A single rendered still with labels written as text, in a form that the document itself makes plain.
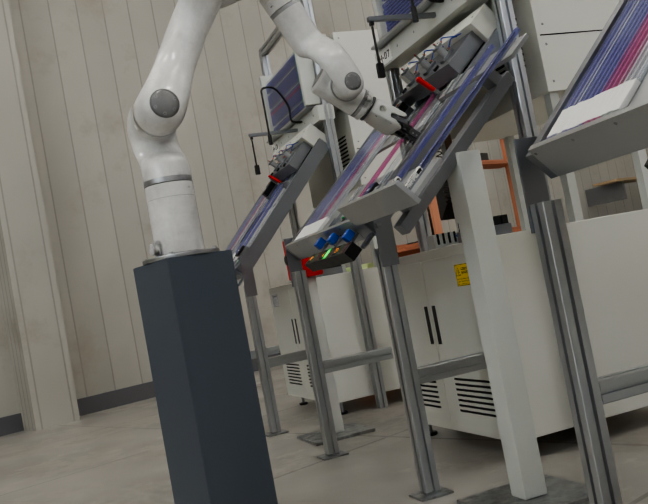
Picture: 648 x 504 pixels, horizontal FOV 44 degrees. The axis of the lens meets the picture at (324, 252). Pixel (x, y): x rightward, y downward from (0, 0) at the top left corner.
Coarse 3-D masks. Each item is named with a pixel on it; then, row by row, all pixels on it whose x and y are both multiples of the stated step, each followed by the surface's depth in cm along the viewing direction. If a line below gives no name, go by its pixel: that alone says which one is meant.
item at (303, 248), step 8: (336, 224) 225; (344, 224) 219; (352, 224) 215; (320, 232) 237; (328, 232) 232; (336, 232) 228; (344, 232) 224; (360, 232) 216; (368, 232) 213; (296, 240) 261; (304, 240) 253; (312, 240) 248; (360, 240) 222; (288, 248) 271; (296, 248) 265; (304, 248) 260; (312, 248) 255; (328, 248) 245; (304, 256) 267
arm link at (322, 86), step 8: (320, 72) 218; (320, 80) 215; (328, 80) 215; (312, 88) 218; (320, 88) 216; (328, 88) 216; (320, 96) 219; (328, 96) 217; (336, 96) 215; (360, 96) 218; (336, 104) 219; (344, 104) 218; (352, 104) 218; (352, 112) 220
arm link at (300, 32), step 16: (272, 16) 215; (288, 16) 213; (304, 16) 214; (288, 32) 215; (304, 32) 214; (320, 32) 217; (304, 48) 214; (320, 48) 211; (336, 48) 210; (320, 64) 210; (336, 64) 209; (352, 64) 210; (336, 80) 210; (352, 80) 210; (352, 96) 212
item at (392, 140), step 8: (432, 104) 238; (440, 104) 229; (416, 112) 250; (424, 112) 240; (408, 120) 252; (416, 128) 234; (424, 128) 246; (392, 136) 256; (384, 144) 259; (392, 144) 251
